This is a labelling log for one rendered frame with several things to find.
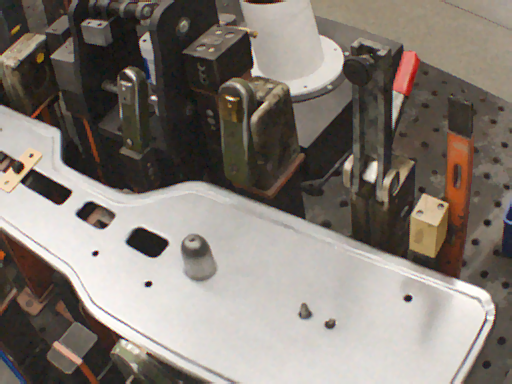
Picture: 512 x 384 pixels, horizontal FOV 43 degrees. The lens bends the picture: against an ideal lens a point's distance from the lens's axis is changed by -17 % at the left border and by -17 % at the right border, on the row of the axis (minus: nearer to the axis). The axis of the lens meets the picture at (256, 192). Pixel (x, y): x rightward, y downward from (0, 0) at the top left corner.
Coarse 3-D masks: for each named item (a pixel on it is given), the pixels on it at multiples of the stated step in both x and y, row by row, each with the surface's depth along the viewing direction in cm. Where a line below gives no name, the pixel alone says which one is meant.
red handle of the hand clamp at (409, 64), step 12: (408, 60) 76; (408, 72) 76; (396, 84) 76; (408, 84) 76; (396, 96) 77; (408, 96) 76; (396, 108) 76; (396, 120) 76; (372, 168) 76; (372, 180) 76
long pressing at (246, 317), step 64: (0, 128) 104; (0, 192) 93; (192, 192) 88; (64, 256) 83; (128, 256) 82; (256, 256) 80; (320, 256) 79; (384, 256) 77; (128, 320) 76; (192, 320) 75; (256, 320) 74; (320, 320) 73; (384, 320) 71; (448, 320) 70
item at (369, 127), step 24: (360, 48) 68; (384, 48) 67; (360, 72) 65; (384, 72) 67; (360, 96) 71; (384, 96) 69; (360, 120) 72; (384, 120) 70; (360, 144) 74; (384, 144) 72; (360, 168) 76; (384, 168) 74
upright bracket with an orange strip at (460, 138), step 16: (448, 96) 63; (448, 112) 65; (464, 112) 63; (448, 128) 66; (464, 128) 65; (448, 144) 68; (464, 144) 66; (448, 160) 69; (464, 160) 67; (448, 176) 71; (464, 176) 69; (448, 192) 72; (464, 192) 70; (464, 208) 72; (448, 224) 75; (464, 224) 74; (448, 240) 77; (464, 240) 77; (448, 256) 79; (448, 272) 81
